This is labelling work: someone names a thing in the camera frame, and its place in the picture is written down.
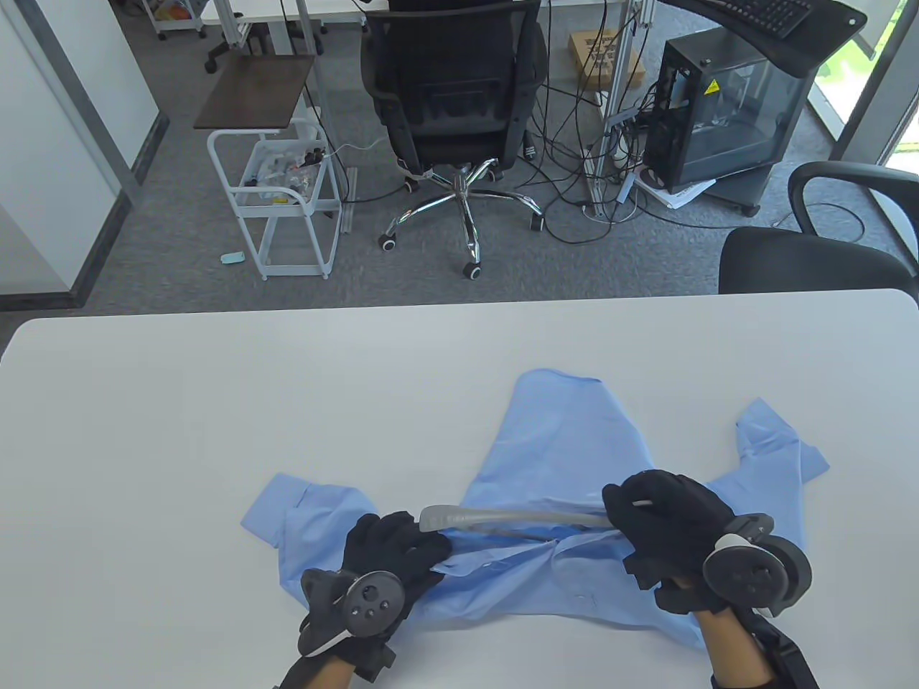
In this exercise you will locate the person's right forearm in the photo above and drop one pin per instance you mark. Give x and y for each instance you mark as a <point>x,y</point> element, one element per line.
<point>732,653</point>

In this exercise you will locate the clear plastic parts bin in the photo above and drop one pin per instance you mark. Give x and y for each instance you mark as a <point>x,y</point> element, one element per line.
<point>276,169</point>

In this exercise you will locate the light blue long-sleeve shirt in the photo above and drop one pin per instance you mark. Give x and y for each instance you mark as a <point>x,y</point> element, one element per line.
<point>560,445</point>

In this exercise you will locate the person's left hand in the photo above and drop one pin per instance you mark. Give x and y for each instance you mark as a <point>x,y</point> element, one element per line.
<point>388,545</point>

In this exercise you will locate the person's left forearm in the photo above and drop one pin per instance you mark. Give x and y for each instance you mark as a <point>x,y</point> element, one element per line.
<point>327,678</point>

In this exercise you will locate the person's right hand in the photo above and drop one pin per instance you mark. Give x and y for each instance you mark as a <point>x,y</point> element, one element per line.
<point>668,517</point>

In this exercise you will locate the small white shelf cart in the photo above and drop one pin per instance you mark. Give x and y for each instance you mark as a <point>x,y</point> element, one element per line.
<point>172,25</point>

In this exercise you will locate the black armrest office chair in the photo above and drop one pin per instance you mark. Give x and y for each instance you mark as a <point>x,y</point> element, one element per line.
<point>790,262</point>

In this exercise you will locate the white papers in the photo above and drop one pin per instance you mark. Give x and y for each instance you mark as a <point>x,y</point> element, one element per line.
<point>678,195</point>

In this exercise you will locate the black chair base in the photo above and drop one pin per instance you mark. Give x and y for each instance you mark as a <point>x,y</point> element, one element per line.
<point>215,54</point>

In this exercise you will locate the aluminium frame post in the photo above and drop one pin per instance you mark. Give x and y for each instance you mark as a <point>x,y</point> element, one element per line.
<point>614,100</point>

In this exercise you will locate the black desk top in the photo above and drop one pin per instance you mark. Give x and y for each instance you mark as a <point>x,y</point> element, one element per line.
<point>811,50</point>

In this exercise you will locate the black computer tower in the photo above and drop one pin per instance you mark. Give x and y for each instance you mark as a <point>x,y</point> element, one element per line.
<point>732,108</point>

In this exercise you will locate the small teal object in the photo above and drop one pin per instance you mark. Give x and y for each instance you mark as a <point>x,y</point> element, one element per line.
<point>232,258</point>

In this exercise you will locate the brown wooden side table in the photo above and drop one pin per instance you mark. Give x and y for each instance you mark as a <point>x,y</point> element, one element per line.
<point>255,90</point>

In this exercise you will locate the white desk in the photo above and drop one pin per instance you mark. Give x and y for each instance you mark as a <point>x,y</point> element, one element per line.
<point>244,7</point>

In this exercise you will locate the cardboard box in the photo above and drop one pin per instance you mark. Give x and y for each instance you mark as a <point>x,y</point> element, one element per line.
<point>596,54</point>

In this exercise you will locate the black tracking controller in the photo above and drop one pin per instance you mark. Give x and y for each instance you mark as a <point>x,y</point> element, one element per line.
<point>754,574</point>
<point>370,603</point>

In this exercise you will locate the gray plastic hanger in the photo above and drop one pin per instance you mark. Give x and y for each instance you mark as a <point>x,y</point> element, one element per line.
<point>459,517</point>

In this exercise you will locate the black keyboard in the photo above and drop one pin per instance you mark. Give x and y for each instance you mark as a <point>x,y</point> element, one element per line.
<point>768,13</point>

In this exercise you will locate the aluminium rail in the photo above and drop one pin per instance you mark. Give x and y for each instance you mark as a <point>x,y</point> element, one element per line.
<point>350,208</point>

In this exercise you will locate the white rolling cart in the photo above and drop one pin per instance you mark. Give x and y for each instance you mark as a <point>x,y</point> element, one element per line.
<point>298,271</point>

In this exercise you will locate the black rolling stand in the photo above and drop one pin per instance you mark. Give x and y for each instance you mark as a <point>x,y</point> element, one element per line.
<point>747,190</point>

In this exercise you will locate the black mesh office chair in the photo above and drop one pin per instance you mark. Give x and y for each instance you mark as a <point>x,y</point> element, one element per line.
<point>452,72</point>

